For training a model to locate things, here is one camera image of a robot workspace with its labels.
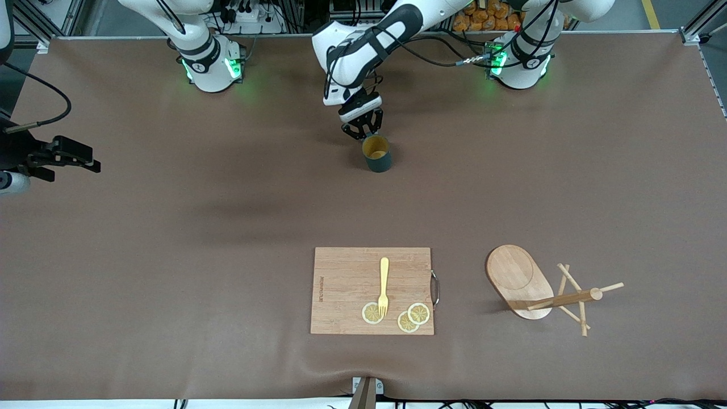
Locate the dark green cup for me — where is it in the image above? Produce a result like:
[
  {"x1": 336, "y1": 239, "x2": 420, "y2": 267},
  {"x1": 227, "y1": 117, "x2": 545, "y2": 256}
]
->
[{"x1": 362, "y1": 135, "x2": 393, "y2": 173}]

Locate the wooden mug rack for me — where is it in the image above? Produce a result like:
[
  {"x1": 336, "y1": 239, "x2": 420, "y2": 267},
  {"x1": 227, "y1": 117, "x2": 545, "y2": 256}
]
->
[{"x1": 485, "y1": 244, "x2": 625, "y2": 337}]

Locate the white power strip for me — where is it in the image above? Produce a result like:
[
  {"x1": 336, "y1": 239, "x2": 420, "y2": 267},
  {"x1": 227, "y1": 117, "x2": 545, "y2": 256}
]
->
[{"x1": 222, "y1": 0, "x2": 285, "y2": 35}]

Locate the orange bread bag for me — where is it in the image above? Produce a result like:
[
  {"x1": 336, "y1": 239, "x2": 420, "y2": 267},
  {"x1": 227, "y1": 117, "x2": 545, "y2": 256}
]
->
[{"x1": 454, "y1": 0, "x2": 524, "y2": 32}]

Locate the yellow plastic fork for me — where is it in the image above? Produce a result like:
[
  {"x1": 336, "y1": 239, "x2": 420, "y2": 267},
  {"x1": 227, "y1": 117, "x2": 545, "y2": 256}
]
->
[{"x1": 378, "y1": 257, "x2": 390, "y2": 317}]

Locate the wooden cutting board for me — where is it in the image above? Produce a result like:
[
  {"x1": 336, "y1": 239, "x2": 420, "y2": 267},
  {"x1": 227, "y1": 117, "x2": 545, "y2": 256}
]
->
[{"x1": 310, "y1": 247, "x2": 441, "y2": 336}]

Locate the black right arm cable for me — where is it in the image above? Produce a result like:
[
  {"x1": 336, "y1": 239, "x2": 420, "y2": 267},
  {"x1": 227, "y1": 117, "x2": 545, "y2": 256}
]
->
[{"x1": 0, "y1": 61, "x2": 73, "y2": 135}]

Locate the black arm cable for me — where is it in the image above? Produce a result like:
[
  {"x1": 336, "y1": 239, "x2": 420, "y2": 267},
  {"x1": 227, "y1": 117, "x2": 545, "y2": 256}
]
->
[
  {"x1": 324, "y1": 23, "x2": 495, "y2": 100},
  {"x1": 0, "y1": 61, "x2": 73, "y2": 135}
]

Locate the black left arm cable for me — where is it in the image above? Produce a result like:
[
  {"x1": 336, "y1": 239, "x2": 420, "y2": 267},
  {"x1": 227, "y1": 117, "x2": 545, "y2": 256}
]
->
[{"x1": 324, "y1": 23, "x2": 495, "y2": 100}]

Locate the aluminium frame profile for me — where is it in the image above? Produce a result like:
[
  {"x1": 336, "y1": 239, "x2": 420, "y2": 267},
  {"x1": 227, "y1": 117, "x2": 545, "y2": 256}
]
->
[
  {"x1": 11, "y1": 0, "x2": 86, "y2": 55},
  {"x1": 679, "y1": 0, "x2": 727, "y2": 46}
]

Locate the metal table edge bracket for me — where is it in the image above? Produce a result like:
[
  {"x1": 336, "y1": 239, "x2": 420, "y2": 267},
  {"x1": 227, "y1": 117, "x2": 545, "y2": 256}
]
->
[{"x1": 348, "y1": 376, "x2": 385, "y2": 409}]

